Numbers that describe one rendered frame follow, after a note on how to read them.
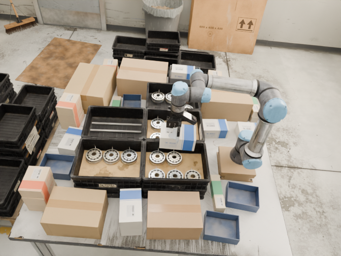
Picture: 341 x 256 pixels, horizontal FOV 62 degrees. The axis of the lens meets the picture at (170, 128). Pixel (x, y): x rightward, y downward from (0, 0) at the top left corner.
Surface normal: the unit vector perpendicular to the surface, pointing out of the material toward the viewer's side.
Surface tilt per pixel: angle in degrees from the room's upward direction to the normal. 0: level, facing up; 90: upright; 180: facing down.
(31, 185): 0
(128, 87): 90
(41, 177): 0
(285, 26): 90
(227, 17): 79
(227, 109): 90
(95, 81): 0
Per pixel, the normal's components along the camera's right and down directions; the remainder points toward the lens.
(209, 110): -0.01, 0.73
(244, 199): 0.08, -0.68
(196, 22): -0.02, 0.54
